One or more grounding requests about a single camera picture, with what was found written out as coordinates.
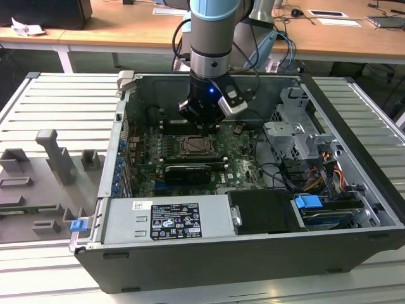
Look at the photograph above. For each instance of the green motherboard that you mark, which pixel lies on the green motherboard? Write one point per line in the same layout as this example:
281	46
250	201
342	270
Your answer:
246	164

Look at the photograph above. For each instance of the CPU socket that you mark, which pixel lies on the CPU socket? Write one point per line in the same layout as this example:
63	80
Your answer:
202	155

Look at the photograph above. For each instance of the black box on desk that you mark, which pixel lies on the black box on desk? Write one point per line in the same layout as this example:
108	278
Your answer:
44	12

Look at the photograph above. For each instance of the black open PC case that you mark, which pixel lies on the black open PC case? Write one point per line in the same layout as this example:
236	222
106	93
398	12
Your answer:
221	269

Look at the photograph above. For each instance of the green RAM stick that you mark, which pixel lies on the green RAM stick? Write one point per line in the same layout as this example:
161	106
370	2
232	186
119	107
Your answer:
19	209

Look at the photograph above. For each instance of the crumpled white paper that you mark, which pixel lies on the crumpled white paper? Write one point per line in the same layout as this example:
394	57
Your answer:
27	28

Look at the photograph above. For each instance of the black graphics card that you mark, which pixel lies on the black graphics card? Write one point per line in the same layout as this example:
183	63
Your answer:
186	175

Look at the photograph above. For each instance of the grey parts rack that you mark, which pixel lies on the grey parts rack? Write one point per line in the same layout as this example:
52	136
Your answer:
79	190

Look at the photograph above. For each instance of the silver metal drive cage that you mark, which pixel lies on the silver metal drive cage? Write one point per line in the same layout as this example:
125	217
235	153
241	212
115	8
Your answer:
284	130

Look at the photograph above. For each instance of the blue case latch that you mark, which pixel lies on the blue case latch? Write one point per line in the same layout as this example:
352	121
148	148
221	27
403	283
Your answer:
78	226

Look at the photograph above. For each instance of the black RAM slot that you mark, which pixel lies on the black RAM slot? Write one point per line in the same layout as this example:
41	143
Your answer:
171	122
196	158
172	129
218	164

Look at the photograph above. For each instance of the black computer mouse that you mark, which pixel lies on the black computer mouse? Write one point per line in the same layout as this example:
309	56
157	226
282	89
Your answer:
296	12

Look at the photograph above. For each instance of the silver desk grommet plate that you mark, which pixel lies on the silver desk grommet plate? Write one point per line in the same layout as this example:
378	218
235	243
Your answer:
327	13

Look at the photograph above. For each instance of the white paper sheet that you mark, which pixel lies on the white paper sheet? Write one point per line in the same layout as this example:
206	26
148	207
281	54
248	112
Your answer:
338	22

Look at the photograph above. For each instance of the black plastic shroud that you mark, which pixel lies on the black plastic shroud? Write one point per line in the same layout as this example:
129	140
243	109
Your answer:
262	212

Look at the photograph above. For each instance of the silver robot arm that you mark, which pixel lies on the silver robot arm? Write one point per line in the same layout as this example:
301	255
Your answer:
210	31

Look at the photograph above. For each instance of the grey power supply unit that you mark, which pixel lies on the grey power supply unit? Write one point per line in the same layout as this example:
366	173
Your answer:
126	221

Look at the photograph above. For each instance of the hard disk in blue carrier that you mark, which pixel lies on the hard disk in blue carrier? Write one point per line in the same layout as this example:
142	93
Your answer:
307	201

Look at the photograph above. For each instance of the wooden desk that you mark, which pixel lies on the wooden desk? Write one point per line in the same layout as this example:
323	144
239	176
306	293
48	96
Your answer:
126	31

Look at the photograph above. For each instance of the pale blue teach pendant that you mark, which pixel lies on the pale blue teach pendant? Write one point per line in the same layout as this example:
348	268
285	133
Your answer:
264	50

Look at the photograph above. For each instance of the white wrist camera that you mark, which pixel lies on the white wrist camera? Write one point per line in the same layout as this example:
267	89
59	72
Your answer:
231	107

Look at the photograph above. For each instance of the grey laptop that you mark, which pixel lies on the grey laptop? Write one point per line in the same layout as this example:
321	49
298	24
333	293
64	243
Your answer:
386	21

